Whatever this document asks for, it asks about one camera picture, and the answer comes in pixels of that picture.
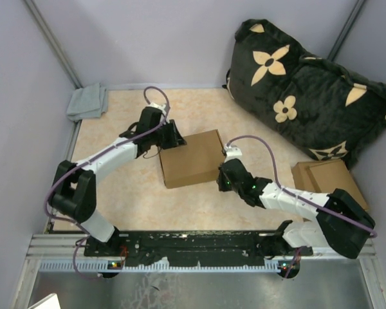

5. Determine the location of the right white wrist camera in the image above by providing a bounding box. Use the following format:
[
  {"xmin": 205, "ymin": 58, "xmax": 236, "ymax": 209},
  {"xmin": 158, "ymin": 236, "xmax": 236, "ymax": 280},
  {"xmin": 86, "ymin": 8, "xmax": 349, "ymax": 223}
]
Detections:
[{"xmin": 222, "ymin": 144, "xmax": 243, "ymax": 162}]

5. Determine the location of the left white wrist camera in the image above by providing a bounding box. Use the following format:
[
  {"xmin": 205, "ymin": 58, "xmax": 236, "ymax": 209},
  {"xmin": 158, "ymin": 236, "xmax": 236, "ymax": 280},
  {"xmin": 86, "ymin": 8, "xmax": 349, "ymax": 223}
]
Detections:
[{"xmin": 148, "ymin": 102, "xmax": 167, "ymax": 113}]

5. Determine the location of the upper folded cardboard box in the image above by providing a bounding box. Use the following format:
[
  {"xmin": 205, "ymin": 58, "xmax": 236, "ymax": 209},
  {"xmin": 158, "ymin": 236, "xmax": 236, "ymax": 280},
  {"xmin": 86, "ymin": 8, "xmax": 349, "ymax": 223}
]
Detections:
[{"xmin": 307, "ymin": 160, "xmax": 370, "ymax": 211}]

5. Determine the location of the grey folded cloth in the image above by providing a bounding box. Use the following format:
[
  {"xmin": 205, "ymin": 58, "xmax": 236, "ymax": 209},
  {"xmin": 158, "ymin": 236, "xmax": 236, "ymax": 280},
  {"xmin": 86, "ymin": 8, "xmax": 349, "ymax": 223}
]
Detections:
[{"xmin": 66, "ymin": 83, "xmax": 108, "ymax": 122}]

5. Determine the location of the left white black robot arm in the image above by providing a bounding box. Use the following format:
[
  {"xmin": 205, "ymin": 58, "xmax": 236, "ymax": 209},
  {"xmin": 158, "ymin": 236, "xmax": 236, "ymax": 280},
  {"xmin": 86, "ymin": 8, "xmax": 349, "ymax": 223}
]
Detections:
[{"xmin": 45, "ymin": 107, "xmax": 187, "ymax": 256}]

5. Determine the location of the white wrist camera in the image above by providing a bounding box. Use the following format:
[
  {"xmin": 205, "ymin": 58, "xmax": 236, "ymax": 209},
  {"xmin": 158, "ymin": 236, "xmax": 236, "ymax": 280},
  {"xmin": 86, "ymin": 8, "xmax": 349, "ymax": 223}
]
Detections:
[
  {"xmin": 222, "ymin": 144, "xmax": 243, "ymax": 162},
  {"xmin": 148, "ymin": 102, "xmax": 167, "ymax": 113}
]

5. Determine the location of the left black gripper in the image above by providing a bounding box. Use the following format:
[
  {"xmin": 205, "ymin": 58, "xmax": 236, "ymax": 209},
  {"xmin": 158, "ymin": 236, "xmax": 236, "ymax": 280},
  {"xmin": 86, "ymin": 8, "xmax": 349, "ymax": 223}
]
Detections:
[{"xmin": 150, "ymin": 120, "xmax": 187, "ymax": 150}]

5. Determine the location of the aluminium frame rail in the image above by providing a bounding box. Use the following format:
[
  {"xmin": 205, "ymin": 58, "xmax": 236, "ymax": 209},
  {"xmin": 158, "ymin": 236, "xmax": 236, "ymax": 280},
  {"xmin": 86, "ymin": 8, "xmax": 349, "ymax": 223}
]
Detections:
[{"xmin": 25, "ymin": 232, "xmax": 378, "ymax": 273}]

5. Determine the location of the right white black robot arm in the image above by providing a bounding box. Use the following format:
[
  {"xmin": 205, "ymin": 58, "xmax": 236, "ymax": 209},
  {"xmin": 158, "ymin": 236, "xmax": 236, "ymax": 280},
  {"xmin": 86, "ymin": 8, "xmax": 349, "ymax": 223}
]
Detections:
[{"xmin": 217, "ymin": 158, "xmax": 375, "ymax": 259}]

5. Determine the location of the black flower pattern cushion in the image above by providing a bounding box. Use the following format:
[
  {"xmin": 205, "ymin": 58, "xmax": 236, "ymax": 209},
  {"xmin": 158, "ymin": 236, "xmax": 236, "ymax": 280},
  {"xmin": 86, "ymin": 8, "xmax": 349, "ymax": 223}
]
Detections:
[{"xmin": 226, "ymin": 19, "xmax": 386, "ymax": 167}]

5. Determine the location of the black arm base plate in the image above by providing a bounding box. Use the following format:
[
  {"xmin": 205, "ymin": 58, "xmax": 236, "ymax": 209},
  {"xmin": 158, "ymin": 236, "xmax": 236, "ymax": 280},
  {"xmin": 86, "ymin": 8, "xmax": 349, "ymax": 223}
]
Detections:
[{"xmin": 84, "ymin": 229, "xmax": 296, "ymax": 268}]

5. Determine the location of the white paper corner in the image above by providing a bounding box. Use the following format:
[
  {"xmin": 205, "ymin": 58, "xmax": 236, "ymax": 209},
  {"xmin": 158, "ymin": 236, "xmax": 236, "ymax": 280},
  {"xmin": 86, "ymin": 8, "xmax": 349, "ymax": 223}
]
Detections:
[{"xmin": 28, "ymin": 293, "xmax": 61, "ymax": 309}]

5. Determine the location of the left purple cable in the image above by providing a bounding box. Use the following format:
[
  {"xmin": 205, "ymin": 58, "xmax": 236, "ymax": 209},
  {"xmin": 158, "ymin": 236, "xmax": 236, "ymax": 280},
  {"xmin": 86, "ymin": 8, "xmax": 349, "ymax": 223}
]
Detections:
[{"xmin": 43, "ymin": 86, "xmax": 172, "ymax": 279}]

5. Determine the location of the brown cardboard box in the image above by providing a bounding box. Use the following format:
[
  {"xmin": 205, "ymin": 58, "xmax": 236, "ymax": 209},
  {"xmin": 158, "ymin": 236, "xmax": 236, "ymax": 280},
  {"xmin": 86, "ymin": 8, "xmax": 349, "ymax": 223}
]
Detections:
[{"xmin": 160, "ymin": 129, "xmax": 225, "ymax": 189}]

